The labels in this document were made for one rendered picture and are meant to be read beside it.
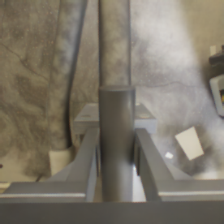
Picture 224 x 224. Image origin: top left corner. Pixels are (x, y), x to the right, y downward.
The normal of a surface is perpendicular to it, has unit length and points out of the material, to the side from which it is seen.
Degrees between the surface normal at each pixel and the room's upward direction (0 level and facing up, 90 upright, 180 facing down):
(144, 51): 0
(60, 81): 13
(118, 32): 20
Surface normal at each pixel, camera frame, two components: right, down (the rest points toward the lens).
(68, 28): 0.20, 0.35
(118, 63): 0.22, 0.04
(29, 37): 0.00, 0.25
